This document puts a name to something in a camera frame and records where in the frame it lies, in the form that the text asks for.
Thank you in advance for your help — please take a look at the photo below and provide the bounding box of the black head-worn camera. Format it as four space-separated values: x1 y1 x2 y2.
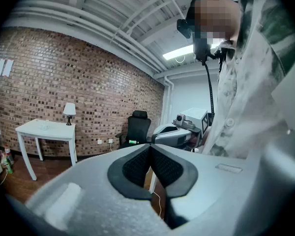
176 18 223 66

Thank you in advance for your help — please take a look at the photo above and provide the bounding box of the ceiling light panel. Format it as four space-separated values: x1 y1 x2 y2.
162 38 224 60

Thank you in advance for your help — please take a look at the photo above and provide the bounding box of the person's camouflage shirt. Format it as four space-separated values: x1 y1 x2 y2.
201 0 295 160

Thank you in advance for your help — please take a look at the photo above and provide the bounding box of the person's head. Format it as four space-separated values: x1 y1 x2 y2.
186 0 243 49

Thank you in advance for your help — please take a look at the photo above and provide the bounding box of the white bottle with red cap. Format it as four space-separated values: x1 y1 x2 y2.
4 145 14 166

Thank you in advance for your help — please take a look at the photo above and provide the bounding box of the white shade table lamp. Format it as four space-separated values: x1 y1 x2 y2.
62 102 77 126

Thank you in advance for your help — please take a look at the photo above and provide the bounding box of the black head camera cable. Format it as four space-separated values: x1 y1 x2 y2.
203 62 215 117

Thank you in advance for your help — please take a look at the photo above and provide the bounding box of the white table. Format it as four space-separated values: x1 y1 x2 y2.
15 118 78 181

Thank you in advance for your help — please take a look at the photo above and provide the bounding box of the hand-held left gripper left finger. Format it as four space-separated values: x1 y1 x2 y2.
26 144 173 236

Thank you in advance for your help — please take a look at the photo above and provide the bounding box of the small green drink bottle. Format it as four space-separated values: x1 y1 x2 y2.
4 161 14 175

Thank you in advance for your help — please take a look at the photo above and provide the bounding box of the white wall pipe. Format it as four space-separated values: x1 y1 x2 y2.
163 75 175 125

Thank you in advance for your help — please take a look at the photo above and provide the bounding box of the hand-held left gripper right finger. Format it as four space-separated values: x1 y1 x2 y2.
151 141 295 236

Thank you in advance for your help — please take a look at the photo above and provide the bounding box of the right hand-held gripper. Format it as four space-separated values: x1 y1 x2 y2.
152 108 209 152

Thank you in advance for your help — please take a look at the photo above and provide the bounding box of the black office chair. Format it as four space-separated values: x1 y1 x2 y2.
115 110 152 150

